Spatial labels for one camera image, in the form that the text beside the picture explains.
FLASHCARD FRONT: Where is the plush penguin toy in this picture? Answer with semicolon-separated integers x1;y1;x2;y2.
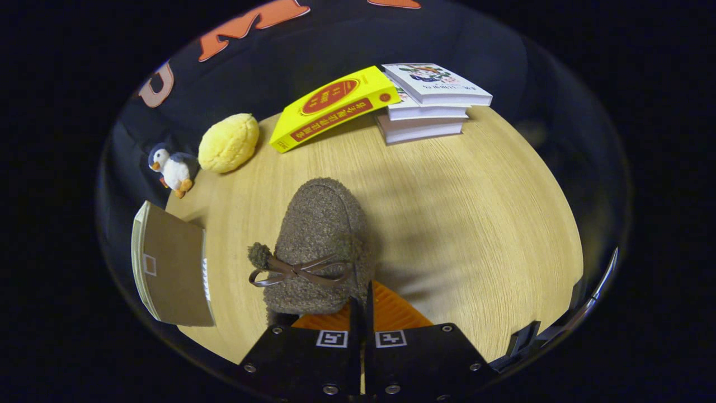
147;143;200;199

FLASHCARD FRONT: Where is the white illustrated book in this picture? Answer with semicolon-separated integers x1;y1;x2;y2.
382;63;493;107

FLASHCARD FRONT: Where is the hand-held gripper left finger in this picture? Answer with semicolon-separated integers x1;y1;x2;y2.
239;297;363;401

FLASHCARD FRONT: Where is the yellow book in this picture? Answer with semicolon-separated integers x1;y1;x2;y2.
270;65;402;154

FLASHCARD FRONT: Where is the brown book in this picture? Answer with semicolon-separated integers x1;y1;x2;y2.
376;112;465;145

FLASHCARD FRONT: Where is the brown fuzzy shoe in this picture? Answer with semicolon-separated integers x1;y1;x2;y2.
248;177;376;328

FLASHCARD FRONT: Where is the yellow bread-shaped soft toy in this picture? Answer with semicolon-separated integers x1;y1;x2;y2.
198;113;261;174

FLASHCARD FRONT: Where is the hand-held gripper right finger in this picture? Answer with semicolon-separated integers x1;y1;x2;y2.
364;280;496;401

